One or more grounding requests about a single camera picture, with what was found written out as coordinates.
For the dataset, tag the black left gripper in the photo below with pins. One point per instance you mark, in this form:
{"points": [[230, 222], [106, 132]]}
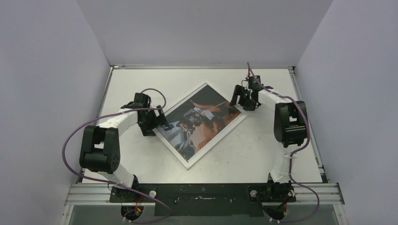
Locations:
{"points": [[148, 130]]}

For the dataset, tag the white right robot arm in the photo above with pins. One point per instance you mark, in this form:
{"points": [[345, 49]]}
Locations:
{"points": [[291, 127]]}

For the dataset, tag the aluminium front rail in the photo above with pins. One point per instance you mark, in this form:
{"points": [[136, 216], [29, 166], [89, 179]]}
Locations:
{"points": [[99, 194]]}

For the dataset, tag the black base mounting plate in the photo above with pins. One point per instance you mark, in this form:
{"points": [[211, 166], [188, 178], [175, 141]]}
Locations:
{"points": [[223, 199]]}

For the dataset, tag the white wooden picture frame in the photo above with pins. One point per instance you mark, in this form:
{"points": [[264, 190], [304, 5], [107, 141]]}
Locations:
{"points": [[189, 163]]}

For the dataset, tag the glossy photo print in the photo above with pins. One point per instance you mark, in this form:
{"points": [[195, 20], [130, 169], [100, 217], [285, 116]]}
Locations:
{"points": [[199, 121]]}

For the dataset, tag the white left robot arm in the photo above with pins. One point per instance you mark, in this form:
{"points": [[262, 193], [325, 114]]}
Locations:
{"points": [[100, 149]]}

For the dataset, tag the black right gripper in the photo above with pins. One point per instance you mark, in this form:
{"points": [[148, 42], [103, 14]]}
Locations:
{"points": [[244, 97]]}

